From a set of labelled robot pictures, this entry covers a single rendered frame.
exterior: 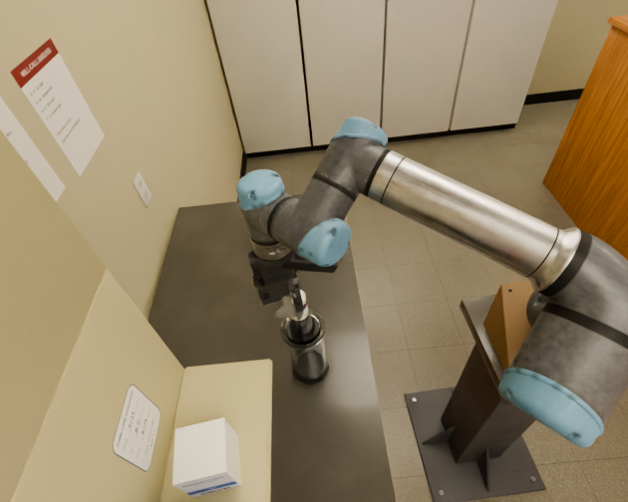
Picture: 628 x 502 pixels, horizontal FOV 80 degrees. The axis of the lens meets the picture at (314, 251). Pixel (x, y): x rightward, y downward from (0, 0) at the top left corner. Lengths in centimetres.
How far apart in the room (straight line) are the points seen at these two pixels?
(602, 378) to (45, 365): 54
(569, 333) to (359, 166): 34
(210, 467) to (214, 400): 11
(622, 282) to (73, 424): 57
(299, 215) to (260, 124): 292
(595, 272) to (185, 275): 121
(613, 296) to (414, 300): 191
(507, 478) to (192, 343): 148
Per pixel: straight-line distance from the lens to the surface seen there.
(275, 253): 65
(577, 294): 56
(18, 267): 31
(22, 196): 32
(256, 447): 47
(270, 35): 317
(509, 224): 54
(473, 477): 205
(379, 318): 232
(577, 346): 55
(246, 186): 59
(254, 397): 49
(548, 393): 55
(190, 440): 43
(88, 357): 36
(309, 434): 106
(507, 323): 112
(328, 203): 54
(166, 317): 135
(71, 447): 35
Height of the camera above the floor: 195
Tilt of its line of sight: 47 degrees down
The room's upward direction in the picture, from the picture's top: 7 degrees counter-clockwise
